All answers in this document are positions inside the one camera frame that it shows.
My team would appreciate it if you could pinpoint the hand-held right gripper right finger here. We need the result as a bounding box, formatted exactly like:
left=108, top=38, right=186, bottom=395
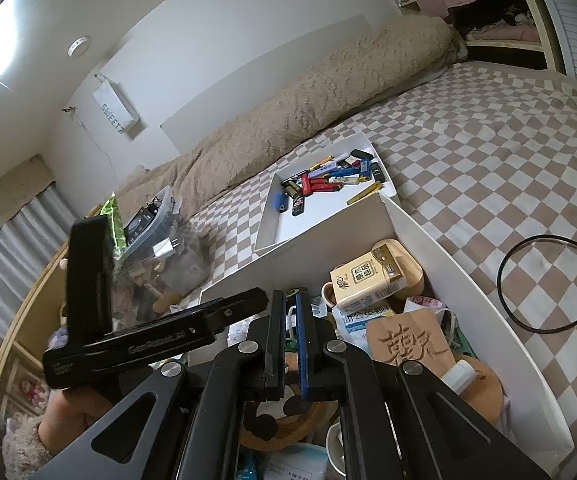
left=293, top=287, right=552, bottom=480

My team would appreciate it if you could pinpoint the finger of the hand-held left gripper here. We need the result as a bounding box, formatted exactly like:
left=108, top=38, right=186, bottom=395
left=201, top=287, right=269, bottom=336

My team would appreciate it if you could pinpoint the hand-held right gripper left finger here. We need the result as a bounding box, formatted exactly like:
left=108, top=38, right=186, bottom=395
left=33, top=287, right=289, bottom=480

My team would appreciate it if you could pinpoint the round panda coaster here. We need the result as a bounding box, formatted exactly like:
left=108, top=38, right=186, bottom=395
left=238, top=380, right=337, bottom=453

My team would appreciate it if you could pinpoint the deep white cardboard box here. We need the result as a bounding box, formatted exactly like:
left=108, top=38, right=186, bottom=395
left=188, top=192, right=574, bottom=480

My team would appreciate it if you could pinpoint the person's fuzzy sleeved forearm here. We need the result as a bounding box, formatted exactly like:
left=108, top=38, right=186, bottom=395
left=1, top=417, right=56, bottom=480

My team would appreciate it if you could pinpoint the person's left hand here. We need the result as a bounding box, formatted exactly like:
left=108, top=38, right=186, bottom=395
left=38, top=387, right=124, bottom=446

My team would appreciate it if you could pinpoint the green dotted wipes pack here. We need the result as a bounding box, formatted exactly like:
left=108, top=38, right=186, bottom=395
left=103, top=195, right=129, bottom=261

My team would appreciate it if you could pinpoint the flat black box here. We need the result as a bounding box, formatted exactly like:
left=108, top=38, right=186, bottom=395
left=123, top=207, right=162, bottom=246

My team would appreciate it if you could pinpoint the grey curtain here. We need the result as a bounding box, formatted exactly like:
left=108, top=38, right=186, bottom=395
left=0, top=185, right=76, bottom=386

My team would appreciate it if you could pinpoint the clear plastic storage bin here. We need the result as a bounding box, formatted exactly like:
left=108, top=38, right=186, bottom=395
left=111, top=186, right=209, bottom=321

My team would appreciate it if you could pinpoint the wooden bedside shelf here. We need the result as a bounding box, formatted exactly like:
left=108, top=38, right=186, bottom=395
left=0, top=240, right=74, bottom=421

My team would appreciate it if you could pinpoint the beige printed carton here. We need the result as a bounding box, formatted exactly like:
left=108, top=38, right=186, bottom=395
left=329, top=255, right=409, bottom=313

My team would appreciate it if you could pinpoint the metal cup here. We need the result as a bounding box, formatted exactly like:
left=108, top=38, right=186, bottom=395
left=326, top=420, right=349, bottom=480

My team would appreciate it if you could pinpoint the carved wooden plaque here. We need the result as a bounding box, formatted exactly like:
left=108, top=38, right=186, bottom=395
left=366, top=307, right=457, bottom=368

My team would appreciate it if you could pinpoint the beige printed valance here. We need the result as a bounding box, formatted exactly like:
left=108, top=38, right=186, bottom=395
left=0, top=157, right=56, bottom=256

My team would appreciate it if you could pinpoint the shallow white tray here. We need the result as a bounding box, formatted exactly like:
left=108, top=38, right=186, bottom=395
left=253, top=132, right=399, bottom=256

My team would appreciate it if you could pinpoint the small red white doll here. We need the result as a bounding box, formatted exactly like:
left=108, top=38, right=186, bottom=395
left=16, top=375, right=49, bottom=406

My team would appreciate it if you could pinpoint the small white bottle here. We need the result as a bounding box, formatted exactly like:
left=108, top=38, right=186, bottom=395
left=441, top=359, right=475, bottom=391

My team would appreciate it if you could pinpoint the pile of colourful lighters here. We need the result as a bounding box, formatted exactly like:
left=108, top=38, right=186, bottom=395
left=271, top=150, right=384, bottom=217

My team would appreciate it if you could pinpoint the hanging white paper bag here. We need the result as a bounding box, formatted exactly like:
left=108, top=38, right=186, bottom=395
left=92, top=79, right=140, bottom=139

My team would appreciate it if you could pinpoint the round cork coaster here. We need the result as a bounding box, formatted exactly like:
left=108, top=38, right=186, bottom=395
left=461, top=355, right=504, bottom=426

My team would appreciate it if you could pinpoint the brown textured quilt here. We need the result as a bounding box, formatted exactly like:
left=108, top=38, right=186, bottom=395
left=116, top=16, right=457, bottom=211

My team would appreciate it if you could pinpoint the open wardrobe shelf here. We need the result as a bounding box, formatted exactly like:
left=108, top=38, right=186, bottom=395
left=376, top=0, right=569, bottom=73

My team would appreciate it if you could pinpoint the white hanging cable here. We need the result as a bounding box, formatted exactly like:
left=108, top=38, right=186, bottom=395
left=61, top=105, right=119, bottom=186

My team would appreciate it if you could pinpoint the black charger cable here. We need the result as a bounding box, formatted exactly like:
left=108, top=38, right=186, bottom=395
left=496, top=162, right=577, bottom=333

